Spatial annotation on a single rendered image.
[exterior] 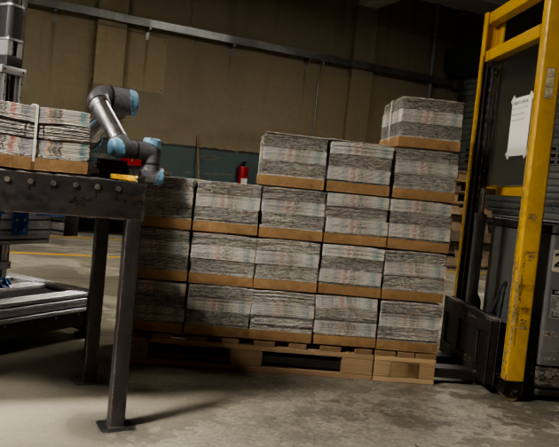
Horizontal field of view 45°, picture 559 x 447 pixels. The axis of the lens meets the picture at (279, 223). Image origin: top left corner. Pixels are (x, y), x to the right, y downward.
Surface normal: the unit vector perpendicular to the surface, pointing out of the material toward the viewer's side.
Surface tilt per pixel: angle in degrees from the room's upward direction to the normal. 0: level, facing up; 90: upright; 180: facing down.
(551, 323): 90
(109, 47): 90
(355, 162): 90
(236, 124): 90
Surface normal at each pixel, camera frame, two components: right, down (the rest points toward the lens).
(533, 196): 0.08, 0.06
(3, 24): -0.47, 0.00
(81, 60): 0.43, 0.09
